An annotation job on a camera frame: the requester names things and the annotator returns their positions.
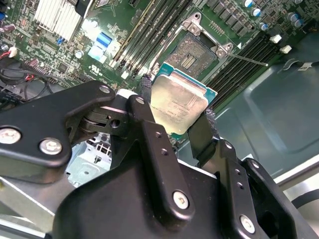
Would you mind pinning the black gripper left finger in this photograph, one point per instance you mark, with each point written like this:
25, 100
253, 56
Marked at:
37, 124

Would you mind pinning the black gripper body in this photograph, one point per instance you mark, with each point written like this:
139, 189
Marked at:
112, 211

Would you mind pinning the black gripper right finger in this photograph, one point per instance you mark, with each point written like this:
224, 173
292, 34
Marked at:
235, 199

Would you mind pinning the metal CPU socket cover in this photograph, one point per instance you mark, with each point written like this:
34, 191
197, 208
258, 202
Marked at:
125, 92

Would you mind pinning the silver-topped CPU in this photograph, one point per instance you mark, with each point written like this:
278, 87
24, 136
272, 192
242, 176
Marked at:
179, 102

